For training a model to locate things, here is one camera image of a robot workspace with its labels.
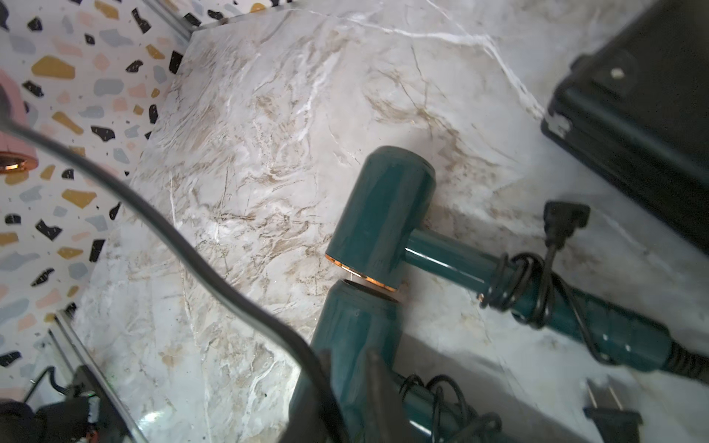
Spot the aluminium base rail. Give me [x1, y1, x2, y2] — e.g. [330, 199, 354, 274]
[47, 311, 146, 442]

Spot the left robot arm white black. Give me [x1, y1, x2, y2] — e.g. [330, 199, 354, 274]
[1, 365, 101, 442]

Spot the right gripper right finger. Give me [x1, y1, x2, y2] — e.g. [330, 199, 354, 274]
[366, 350, 417, 443]

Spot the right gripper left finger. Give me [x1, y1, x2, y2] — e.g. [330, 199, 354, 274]
[279, 374, 330, 443]

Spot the black cord of pink dryer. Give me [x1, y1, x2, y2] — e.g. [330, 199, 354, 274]
[0, 87, 350, 443]

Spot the black case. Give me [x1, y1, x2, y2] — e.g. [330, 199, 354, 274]
[541, 1, 708, 250]

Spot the pink hair dryer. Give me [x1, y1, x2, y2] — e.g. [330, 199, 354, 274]
[1, 70, 38, 175]

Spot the green hair dryer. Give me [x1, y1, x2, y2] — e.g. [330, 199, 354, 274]
[326, 146, 708, 383]
[311, 280, 511, 442]

